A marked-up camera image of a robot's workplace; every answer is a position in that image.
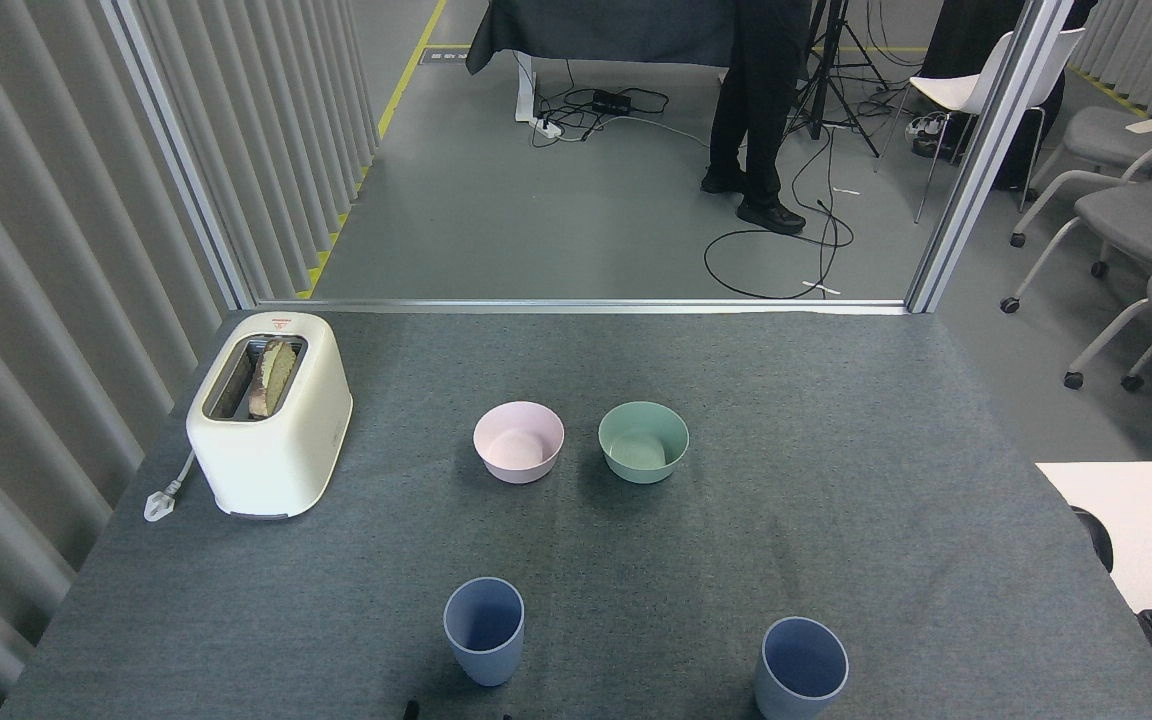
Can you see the blue cup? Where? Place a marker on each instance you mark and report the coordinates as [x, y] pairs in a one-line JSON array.
[[798, 675], [484, 662]]

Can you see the pink bowl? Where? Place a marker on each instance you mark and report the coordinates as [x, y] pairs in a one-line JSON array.
[[519, 445]]

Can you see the cream white toaster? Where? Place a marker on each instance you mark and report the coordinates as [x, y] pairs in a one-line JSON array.
[[271, 455]]

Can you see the green bowl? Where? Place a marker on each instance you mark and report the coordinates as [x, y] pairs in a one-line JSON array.
[[643, 448]]

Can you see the toasted bread slice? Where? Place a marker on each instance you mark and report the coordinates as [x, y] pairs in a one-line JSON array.
[[273, 378]]

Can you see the white power strip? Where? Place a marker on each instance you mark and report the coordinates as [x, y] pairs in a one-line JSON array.
[[547, 127]]

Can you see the black rounded object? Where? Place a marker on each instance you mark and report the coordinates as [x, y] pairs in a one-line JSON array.
[[1098, 540]]

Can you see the black power adapter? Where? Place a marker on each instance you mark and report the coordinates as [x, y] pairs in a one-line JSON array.
[[612, 101]]

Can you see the person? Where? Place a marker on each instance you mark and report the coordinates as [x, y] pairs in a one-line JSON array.
[[966, 40], [761, 110]]

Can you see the table with dark cloth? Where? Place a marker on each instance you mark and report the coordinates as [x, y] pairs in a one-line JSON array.
[[606, 28]]

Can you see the black tripod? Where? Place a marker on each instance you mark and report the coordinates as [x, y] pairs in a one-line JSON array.
[[834, 60]]

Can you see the white plastic chair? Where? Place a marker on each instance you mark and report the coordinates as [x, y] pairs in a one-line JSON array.
[[966, 90]]

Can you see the silver rail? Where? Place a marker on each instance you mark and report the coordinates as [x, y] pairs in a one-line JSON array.
[[576, 306]]

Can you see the silver post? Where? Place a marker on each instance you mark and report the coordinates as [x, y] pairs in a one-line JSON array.
[[181, 160], [986, 160]]

